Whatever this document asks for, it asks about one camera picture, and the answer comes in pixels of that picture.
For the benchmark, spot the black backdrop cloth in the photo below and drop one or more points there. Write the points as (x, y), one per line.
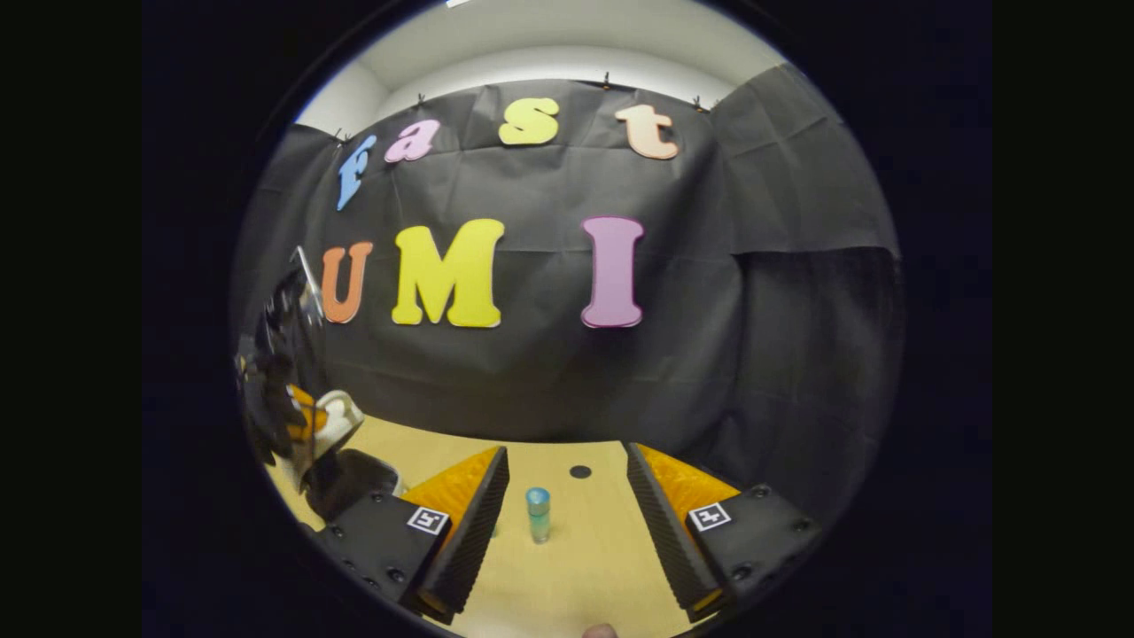
(549, 381)

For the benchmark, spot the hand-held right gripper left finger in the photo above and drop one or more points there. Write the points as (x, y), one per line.
(469, 532)

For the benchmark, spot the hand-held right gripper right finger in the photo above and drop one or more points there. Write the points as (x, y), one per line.
(664, 532)

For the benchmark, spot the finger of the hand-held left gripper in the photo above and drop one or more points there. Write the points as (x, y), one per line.
(303, 416)

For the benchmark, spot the green bottle with blue cap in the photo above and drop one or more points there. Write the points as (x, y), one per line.
(538, 514)

